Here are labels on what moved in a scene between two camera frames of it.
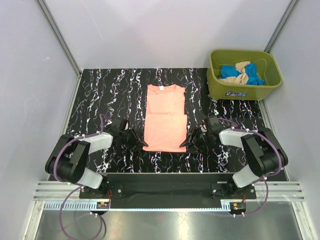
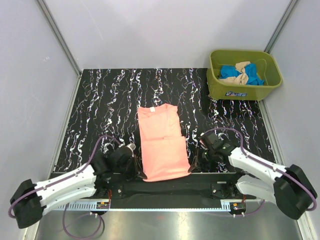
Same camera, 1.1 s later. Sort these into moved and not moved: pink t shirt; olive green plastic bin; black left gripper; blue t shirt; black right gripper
Moved: black left gripper; black right gripper; pink t shirt
Not moved: blue t shirt; olive green plastic bin
